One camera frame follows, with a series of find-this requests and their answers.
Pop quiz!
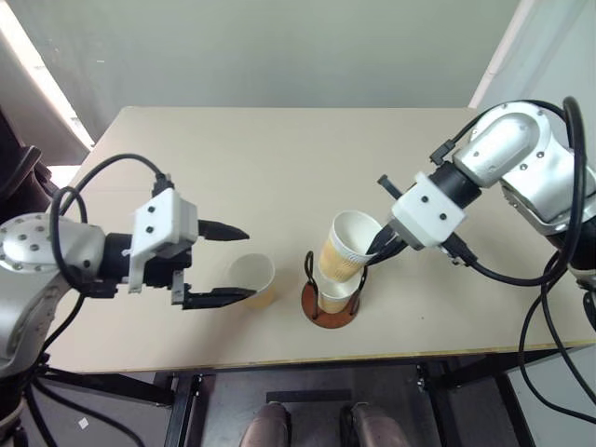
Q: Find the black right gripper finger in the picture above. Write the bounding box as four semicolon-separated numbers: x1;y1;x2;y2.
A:
365;236;407;268
366;225;393;257

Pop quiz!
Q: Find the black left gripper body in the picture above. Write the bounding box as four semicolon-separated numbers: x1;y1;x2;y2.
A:
138;241;195;307

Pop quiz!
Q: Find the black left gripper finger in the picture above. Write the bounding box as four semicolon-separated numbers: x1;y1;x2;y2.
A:
196;218;251;243
183;285;258;313

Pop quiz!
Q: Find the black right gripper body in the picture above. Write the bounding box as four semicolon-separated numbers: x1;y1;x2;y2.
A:
377;173;413;253

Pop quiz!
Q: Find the tan ribbed paper cup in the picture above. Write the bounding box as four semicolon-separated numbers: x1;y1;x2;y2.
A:
318;210;386;286
225;252;278;311
317;273;362;316

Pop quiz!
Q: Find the dark rounded robot foot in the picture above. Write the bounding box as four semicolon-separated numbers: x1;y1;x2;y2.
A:
238;401;292;447
341;401;412;447

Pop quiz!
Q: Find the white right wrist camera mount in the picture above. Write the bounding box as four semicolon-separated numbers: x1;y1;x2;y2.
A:
390;171;468;251

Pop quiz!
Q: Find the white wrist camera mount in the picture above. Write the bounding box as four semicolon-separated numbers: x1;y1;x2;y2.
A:
126;187;199;295
390;171;468;251

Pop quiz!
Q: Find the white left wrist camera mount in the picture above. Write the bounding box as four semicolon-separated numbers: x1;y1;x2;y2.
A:
126;187;199;295

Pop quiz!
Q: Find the wire cup holder wooden base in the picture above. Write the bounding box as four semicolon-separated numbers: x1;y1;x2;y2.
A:
301;250;368;331

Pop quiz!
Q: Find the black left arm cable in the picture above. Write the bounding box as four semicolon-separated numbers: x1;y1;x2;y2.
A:
48;153;176;300

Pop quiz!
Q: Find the black metal table frame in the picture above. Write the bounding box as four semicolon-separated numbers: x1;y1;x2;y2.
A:
27;347;536;447

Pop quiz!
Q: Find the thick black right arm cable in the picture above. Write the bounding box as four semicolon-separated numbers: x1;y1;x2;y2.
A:
444;96;596;437

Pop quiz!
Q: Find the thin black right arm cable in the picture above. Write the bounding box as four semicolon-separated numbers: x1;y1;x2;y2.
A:
429;99;567;167

